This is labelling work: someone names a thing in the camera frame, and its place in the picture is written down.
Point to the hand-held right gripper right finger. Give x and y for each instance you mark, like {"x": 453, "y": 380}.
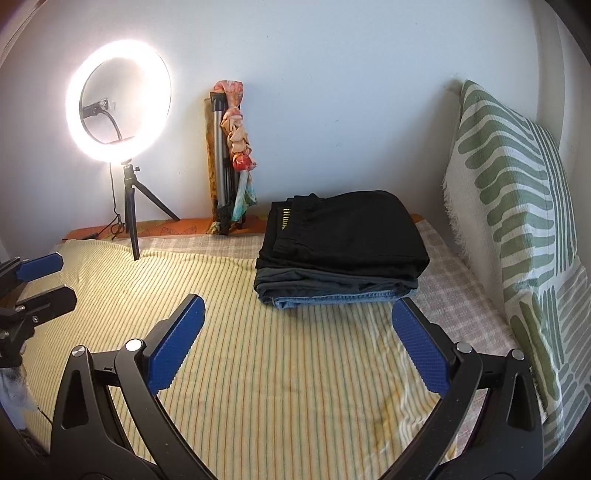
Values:
{"x": 422, "y": 346}

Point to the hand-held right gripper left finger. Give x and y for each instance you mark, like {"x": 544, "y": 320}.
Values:
{"x": 178, "y": 341}

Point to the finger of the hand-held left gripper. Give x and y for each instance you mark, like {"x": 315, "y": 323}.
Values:
{"x": 39, "y": 266}
{"x": 51, "y": 302}

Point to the black pants with yellow lines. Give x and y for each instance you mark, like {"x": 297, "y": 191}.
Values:
{"x": 360, "y": 230}

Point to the dark grey folded pants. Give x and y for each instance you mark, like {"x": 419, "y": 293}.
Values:
{"x": 323, "y": 282}

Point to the pink checked blanket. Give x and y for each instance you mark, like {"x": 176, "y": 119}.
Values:
{"x": 461, "y": 295}

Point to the folded blue jeans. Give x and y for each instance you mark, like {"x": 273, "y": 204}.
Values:
{"x": 341, "y": 301}

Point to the yellow striped cloth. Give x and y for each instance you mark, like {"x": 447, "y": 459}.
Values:
{"x": 277, "y": 369}

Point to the small black tripod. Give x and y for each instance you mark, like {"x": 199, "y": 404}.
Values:
{"x": 130, "y": 207}

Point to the brown wooden board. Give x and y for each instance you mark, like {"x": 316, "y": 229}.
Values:
{"x": 211, "y": 175}

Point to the green white patterned cushion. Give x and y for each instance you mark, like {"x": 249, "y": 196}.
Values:
{"x": 508, "y": 184}

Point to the folded silver tripod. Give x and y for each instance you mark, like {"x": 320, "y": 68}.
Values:
{"x": 220, "y": 157}

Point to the colourful floral scarf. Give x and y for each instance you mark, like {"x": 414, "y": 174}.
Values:
{"x": 238, "y": 134}

